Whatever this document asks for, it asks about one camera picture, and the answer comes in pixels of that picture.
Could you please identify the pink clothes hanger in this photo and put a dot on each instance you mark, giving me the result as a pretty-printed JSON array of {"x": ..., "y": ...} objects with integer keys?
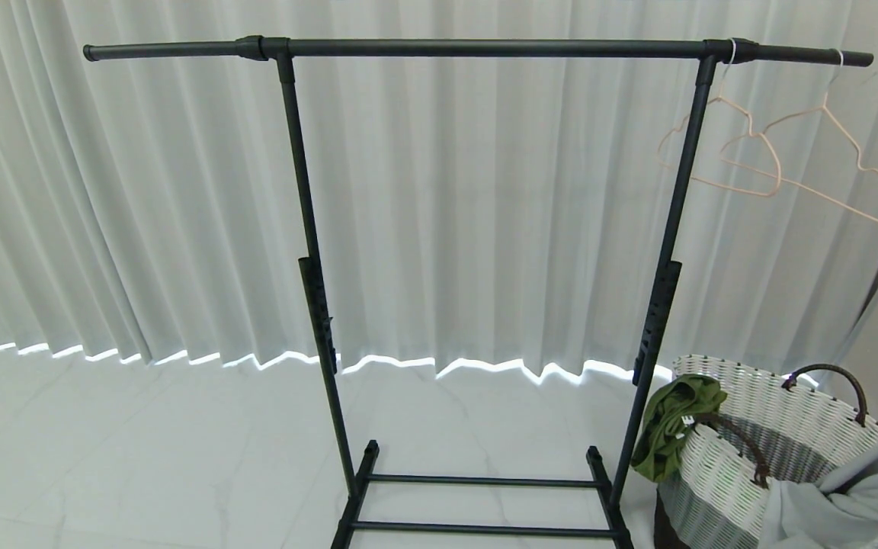
[
  {"x": 780, "y": 174},
  {"x": 858, "y": 156}
]

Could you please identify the pale grey shorts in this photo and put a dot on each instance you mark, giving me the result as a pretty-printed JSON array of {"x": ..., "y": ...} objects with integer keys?
[{"x": 866, "y": 488}]

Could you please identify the black clothes rack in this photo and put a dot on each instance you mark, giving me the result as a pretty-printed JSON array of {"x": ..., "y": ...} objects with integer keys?
[{"x": 485, "y": 48}]

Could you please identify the white laundry basket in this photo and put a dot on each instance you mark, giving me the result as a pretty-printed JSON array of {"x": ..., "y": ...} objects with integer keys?
[{"x": 782, "y": 427}]

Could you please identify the white curtain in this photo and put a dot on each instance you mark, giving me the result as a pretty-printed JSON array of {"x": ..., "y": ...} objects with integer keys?
[{"x": 485, "y": 213}]

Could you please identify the green garment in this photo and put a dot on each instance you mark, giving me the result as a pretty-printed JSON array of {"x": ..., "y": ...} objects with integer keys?
[{"x": 671, "y": 427}]

